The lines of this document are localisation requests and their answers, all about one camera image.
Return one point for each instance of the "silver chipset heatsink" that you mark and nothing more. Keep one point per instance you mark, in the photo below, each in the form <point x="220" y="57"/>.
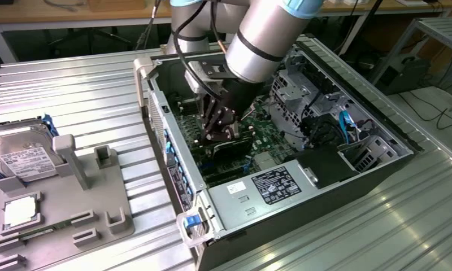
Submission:
<point x="267" y="159"/>

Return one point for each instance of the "black RAM slot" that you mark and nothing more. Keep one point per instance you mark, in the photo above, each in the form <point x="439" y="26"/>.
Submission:
<point x="190" y="105"/>
<point x="191" y="110"/>

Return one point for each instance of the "green motherboard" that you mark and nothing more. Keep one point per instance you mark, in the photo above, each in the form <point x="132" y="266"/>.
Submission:
<point x="266" y="132"/>

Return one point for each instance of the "black floor device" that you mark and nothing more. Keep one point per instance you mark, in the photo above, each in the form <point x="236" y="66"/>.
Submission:
<point x="403" y="73"/>

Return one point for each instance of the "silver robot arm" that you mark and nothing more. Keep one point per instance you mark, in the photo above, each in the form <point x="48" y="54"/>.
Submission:
<point x="260" y="48"/>

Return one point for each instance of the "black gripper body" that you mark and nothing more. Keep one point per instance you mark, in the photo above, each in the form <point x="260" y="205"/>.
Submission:
<point x="240" y="96"/>

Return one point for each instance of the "black open PC case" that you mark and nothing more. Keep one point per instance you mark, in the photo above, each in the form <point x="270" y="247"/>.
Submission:
<point x="286" y="240"/>

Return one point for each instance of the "grey parts rack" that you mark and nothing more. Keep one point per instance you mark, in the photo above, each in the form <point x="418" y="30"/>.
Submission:
<point x="60" y="203"/>

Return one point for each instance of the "wooden desk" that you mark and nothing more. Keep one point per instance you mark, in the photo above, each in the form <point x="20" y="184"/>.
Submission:
<point x="399" y="8"/>

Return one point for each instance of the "silver disk bay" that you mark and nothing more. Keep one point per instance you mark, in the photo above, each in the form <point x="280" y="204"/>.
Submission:
<point x="372" y="152"/>

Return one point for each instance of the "silver drive cage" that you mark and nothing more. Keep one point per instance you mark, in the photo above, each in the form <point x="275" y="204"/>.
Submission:
<point x="290" y="93"/>

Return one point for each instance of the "black expansion slot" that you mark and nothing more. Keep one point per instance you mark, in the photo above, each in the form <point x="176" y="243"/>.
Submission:
<point x="222" y="176"/>

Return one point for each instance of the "black plastic shroud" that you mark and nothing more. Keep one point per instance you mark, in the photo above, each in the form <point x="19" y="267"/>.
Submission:
<point x="322" y="166"/>

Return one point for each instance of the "blue case latch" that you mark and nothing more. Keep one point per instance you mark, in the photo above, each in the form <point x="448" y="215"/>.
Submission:
<point x="192" y="221"/>

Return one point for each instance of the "metal slat table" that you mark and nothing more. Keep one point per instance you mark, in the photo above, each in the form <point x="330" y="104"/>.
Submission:
<point x="444" y="31"/>

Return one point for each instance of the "black graphics card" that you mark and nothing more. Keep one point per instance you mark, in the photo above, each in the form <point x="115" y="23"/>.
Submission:
<point x="234" y="151"/>

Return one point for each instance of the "silver CPU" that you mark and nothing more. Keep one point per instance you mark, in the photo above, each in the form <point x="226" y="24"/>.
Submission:
<point x="19" y="211"/>

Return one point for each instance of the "silver hard disk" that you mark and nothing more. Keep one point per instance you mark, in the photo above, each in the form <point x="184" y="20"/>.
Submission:
<point x="23" y="161"/>

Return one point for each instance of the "black office chair base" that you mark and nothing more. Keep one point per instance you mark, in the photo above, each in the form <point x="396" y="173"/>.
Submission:
<point x="89" y="35"/>

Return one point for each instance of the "grey power supply unit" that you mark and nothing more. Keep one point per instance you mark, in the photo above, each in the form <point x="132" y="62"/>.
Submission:
<point x="239" y="209"/>

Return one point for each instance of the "green bare RAM stick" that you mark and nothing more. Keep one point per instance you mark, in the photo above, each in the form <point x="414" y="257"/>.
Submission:
<point x="61" y="225"/>

